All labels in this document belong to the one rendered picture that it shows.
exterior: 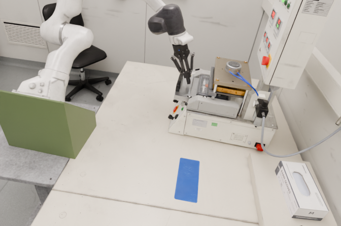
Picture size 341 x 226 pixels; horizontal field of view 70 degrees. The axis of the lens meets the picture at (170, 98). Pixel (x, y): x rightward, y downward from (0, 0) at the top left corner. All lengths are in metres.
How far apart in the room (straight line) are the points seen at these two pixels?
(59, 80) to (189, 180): 0.75
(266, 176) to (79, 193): 0.83
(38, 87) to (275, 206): 1.13
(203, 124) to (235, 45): 1.68
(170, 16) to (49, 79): 0.61
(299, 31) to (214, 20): 1.72
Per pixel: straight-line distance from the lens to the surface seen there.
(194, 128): 1.32
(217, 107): 1.23
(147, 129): 1.38
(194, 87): 1.36
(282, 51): 1.11
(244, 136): 1.34
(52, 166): 1.27
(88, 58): 2.67
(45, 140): 1.26
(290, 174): 1.22
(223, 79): 1.20
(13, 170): 1.31
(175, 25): 1.19
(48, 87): 1.21
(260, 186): 1.21
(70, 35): 1.26
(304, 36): 1.10
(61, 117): 1.10
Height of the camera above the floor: 1.70
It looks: 36 degrees down
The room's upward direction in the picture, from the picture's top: 7 degrees clockwise
